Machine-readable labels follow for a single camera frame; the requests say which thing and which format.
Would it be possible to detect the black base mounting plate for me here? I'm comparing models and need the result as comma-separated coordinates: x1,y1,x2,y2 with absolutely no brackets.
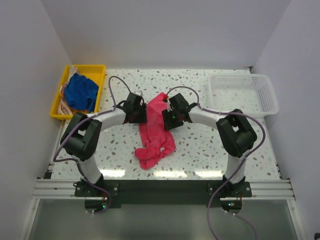
73,179,252,212

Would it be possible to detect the yellow plastic bin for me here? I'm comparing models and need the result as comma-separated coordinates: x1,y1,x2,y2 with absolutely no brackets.
50,64,106,120

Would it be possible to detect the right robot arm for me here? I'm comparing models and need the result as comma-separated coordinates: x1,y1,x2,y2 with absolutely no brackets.
162,93,258,197

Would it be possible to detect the blue towel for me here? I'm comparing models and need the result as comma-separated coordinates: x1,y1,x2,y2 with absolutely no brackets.
63,73,99,113

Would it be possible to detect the pink microfiber towel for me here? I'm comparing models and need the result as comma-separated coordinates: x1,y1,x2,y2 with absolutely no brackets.
134,92,176,170

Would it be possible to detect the white perforated plastic basket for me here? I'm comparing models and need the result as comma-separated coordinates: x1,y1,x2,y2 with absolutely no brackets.
208,74,279,118

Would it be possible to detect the aluminium extrusion rail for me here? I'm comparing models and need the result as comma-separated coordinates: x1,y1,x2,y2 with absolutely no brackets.
30,159,83,200

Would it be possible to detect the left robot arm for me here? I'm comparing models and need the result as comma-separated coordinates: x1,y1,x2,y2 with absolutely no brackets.
60,92,147,197

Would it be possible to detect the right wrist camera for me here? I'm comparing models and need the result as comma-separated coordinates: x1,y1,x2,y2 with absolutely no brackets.
162,94,174,112

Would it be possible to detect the white orange patterned towel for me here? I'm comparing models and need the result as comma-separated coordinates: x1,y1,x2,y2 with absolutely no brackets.
57,65,81,115

